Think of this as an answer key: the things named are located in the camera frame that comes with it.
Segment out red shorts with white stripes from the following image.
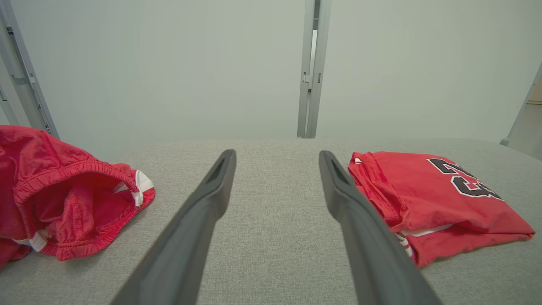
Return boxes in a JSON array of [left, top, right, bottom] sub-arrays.
[[0, 125, 156, 269]]

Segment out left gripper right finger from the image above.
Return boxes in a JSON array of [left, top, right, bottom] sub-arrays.
[[318, 150, 443, 305]]

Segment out grey metal frame post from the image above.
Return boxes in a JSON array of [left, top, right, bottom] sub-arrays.
[[0, 0, 60, 139]]

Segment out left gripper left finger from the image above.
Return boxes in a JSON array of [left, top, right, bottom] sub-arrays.
[[111, 148, 237, 305]]

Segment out grey stand leg with caster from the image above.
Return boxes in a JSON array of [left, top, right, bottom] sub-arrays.
[[500, 63, 542, 147]]

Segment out slotted grey partition post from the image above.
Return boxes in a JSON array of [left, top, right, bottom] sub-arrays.
[[296, 0, 332, 139]]

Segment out red jersey with black print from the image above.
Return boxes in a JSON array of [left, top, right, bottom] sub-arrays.
[[348, 151, 536, 269]]

